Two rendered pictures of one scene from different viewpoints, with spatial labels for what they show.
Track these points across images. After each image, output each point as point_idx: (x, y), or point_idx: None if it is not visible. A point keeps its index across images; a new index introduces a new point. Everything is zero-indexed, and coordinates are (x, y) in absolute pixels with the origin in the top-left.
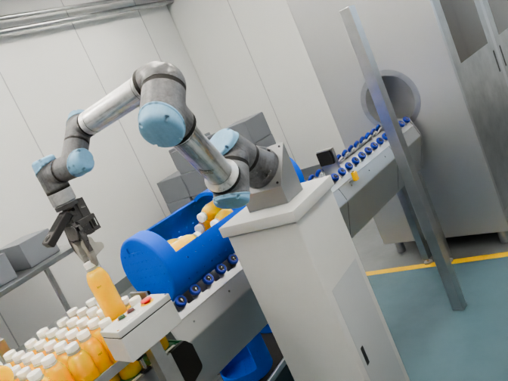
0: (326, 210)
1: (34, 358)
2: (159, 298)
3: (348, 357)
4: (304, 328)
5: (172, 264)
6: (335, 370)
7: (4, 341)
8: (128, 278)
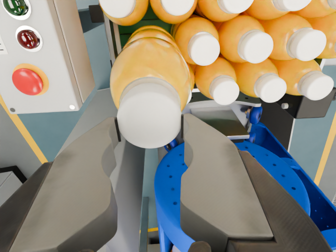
0: None
1: None
2: (9, 96)
3: (71, 137)
4: None
5: (154, 193)
6: (89, 129)
7: None
8: (289, 167)
